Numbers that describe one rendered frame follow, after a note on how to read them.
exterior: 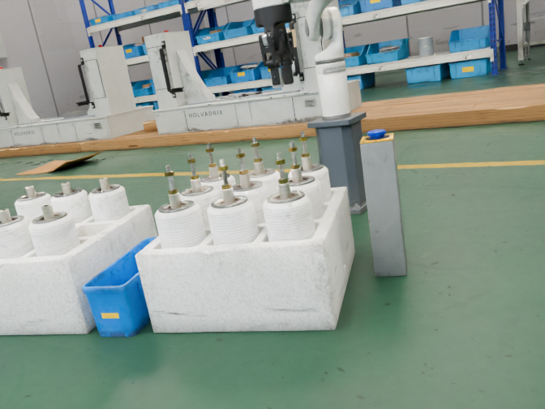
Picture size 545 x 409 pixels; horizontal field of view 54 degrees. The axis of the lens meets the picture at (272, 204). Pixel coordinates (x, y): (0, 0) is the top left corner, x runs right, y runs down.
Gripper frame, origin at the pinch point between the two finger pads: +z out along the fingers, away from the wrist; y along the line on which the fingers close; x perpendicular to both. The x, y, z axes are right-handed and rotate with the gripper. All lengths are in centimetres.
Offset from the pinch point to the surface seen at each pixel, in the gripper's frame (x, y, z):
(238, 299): -8.6, 20.7, 39.7
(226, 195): -10.3, 14.2, 19.9
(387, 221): 17.0, -5.8, 33.8
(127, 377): -25, 38, 47
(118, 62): -240, -276, -19
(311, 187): 3.7, 2.6, 22.7
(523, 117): 56, -189, 45
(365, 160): 13.8, -5.5, 19.5
